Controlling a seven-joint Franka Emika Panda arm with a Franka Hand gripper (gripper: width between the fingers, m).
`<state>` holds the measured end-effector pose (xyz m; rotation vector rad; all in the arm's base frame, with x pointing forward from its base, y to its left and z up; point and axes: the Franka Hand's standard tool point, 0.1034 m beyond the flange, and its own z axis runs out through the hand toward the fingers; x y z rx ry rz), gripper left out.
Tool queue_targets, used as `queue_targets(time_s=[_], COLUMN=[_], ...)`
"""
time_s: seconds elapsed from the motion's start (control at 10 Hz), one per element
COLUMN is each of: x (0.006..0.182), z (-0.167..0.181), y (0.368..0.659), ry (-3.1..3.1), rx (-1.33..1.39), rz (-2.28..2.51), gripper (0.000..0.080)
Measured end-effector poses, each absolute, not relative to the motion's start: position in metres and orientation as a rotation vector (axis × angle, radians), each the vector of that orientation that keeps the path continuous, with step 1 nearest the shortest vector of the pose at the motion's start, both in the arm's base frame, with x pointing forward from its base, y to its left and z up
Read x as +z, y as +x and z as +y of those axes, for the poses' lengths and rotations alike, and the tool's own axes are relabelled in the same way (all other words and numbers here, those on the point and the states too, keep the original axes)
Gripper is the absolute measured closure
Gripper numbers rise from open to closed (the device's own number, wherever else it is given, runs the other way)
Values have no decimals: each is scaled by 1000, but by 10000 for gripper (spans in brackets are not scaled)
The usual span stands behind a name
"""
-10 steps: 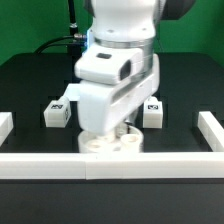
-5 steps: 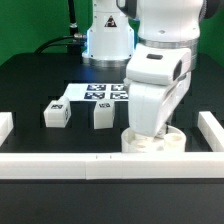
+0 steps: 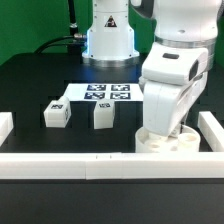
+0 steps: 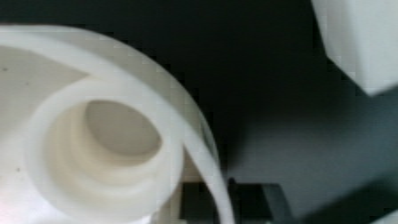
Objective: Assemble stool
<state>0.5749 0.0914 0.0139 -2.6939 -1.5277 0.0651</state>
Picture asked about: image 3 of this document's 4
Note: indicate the white sheet with tags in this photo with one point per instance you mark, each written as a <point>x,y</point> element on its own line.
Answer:
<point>97,91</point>

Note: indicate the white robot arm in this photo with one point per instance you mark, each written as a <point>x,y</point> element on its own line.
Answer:
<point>185,35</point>

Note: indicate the white round stool seat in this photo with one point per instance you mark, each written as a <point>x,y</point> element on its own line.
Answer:
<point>187,140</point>

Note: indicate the white right fence bar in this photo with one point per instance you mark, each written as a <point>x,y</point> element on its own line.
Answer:
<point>212,131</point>

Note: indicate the white front fence bar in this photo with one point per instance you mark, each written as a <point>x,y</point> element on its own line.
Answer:
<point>111,165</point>

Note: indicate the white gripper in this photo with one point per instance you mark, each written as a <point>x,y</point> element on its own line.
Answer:
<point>167,97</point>

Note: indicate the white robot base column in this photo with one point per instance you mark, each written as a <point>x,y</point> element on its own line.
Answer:
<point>110,39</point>

